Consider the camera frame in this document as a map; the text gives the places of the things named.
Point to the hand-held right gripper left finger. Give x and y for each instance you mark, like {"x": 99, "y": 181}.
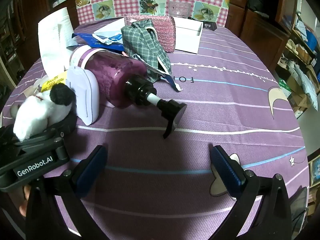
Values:
{"x": 92, "y": 170}

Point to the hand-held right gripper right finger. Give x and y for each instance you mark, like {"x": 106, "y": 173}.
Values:
{"x": 225, "y": 170}

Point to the white black plush dog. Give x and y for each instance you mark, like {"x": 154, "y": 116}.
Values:
{"x": 32, "y": 115}

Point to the lavender fabric pad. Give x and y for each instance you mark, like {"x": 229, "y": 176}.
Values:
{"x": 85, "y": 95}

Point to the yellow packet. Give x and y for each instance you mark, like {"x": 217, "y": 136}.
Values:
{"x": 53, "y": 80}

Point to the blue foil packet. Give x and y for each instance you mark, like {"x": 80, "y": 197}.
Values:
{"x": 87, "y": 40}

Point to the white cardboard box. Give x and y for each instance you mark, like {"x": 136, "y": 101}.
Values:
{"x": 187, "y": 42}

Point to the green plaid cloth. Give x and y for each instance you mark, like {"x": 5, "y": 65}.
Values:
{"x": 145, "y": 47}

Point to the pink glitter sponge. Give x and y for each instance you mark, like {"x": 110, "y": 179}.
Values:
{"x": 166, "y": 32}

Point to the person's left hand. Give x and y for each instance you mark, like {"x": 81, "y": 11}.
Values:
{"x": 25, "y": 200}

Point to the purple pump bottle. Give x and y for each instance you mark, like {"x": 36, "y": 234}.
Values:
{"x": 117, "y": 77}

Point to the white paper towel roll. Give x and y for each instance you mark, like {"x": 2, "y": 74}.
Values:
{"x": 55, "y": 37}

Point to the white blue plastic packet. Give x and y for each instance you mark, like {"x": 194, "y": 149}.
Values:
{"x": 107, "y": 33}

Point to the cluttered storage shelf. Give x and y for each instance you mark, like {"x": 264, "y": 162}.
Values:
{"x": 300, "y": 55}

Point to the black plastic holder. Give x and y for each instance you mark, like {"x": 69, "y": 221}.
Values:
{"x": 208, "y": 26}

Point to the dark wooden glass-door cabinet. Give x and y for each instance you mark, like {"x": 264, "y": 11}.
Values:
{"x": 30, "y": 10}

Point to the pink checkered printed cloth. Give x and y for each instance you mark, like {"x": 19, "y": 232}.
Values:
{"x": 125, "y": 2}

